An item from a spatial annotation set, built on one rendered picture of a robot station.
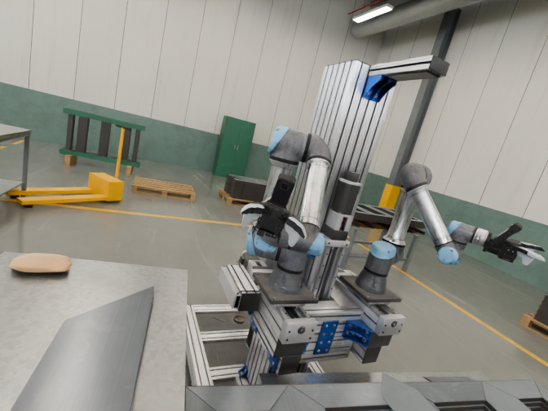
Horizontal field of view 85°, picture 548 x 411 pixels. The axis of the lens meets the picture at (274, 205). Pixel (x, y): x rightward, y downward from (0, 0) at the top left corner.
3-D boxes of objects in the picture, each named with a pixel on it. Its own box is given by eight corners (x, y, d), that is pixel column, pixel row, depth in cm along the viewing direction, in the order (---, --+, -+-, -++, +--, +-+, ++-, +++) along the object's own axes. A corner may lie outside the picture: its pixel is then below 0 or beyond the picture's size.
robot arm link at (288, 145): (276, 266, 121) (313, 132, 109) (240, 257, 120) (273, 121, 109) (277, 255, 132) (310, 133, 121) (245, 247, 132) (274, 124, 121)
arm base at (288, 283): (262, 276, 132) (267, 255, 130) (292, 276, 139) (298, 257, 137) (276, 295, 119) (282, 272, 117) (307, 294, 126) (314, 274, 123)
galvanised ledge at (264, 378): (514, 408, 148) (517, 404, 147) (268, 424, 107) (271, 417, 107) (479, 376, 166) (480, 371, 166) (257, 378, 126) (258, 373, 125)
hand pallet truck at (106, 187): (106, 192, 526) (114, 123, 500) (125, 202, 501) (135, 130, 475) (2, 196, 402) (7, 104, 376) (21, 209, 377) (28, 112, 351)
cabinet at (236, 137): (214, 175, 978) (227, 115, 937) (212, 172, 1021) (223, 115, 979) (243, 180, 1022) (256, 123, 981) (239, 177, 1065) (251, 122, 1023)
